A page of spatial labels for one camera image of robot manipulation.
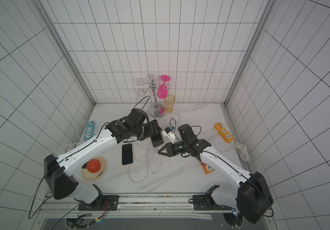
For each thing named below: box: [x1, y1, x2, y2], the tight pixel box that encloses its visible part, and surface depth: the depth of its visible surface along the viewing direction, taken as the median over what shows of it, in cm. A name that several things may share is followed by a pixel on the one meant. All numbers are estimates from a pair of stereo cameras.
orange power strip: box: [213, 122, 234, 144], surface depth 100 cm
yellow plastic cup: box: [164, 94, 176, 113], surface depth 110 cm
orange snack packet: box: [200, 161, 215, 175], surface depth 85 cm
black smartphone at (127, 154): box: [121, 142, 134, 166], surface depth 91 cm
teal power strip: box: [83, 120, 96, 142], surface depth 102 cm
